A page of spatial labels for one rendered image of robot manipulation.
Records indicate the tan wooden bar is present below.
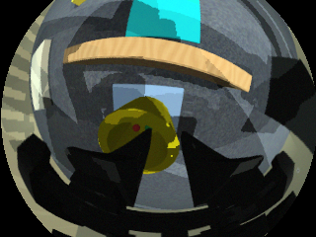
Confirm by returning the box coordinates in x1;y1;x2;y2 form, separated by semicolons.
63;37;253;92

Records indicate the cream flat bar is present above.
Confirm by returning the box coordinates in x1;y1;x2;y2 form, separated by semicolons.
31;39;51;110

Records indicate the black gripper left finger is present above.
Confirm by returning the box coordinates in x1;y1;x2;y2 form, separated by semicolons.
64;127;151;206

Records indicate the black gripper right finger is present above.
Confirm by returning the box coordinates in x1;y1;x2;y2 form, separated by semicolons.
181;130;265;208

